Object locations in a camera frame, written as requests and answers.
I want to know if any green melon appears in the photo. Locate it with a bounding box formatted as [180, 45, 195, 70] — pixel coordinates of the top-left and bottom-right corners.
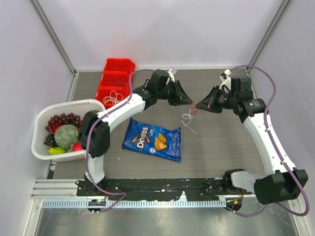
[54, 124, 79, 149]

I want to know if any white fruit basket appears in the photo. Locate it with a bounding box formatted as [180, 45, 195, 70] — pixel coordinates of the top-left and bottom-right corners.
[31, 99, 105, 162]

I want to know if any red apple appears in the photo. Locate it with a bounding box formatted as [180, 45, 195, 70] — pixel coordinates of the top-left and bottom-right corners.
[71, 142, 83, 152]

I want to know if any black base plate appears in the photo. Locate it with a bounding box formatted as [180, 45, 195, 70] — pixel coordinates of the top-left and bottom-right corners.
[76, 177, 253, 201]

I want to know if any slotted cable duct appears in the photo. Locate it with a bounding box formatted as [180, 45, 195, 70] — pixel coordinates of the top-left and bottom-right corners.
[42, 198, 226, 208]

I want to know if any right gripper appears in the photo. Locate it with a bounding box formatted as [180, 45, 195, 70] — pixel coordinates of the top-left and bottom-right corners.
[196, 85, 238, 114]

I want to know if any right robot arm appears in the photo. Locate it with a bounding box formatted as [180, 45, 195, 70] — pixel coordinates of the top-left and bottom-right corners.
[196, 77, 308, 205]

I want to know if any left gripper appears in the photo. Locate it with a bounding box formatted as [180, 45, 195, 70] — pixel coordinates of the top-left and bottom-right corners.
[157, 81, 193, 107]

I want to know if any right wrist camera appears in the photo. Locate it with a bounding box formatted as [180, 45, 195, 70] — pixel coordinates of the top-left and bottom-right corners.
[220, 69, 231, 92]

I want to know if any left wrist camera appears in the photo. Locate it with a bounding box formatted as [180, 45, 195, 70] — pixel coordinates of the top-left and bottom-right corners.
[168, 68, 177, 82]

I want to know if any white cable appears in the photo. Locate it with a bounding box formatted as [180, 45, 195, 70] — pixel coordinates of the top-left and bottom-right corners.
[180, 112, 199, 135]
[102, 90, 125, 104]

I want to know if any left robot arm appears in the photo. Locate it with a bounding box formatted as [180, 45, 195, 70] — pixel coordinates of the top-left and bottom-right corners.
[78, 69, 192, 196]

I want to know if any blue Doritos chip bag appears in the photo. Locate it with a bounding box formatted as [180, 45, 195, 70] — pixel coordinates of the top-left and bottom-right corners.
[122, 118, 182, 163]

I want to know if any dark grape bunch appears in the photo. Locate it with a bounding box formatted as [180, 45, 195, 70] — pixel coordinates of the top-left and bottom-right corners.
[43, 133, 58, 148]

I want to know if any purple grape bunch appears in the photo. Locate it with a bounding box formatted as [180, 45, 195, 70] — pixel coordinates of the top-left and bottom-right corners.
[45, 113, 83, 133]

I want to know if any red plastic bin rack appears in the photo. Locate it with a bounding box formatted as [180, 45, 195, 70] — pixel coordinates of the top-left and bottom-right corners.
[95, 58, 135, 109]

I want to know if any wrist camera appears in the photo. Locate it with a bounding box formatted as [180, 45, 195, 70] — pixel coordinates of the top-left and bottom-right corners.
[168, 68, 177, 82]
[220, 69, 231, 92]

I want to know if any yellow-green pear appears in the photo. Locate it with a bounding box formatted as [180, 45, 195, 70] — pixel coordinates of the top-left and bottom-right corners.
[48, 147, 66, 155]

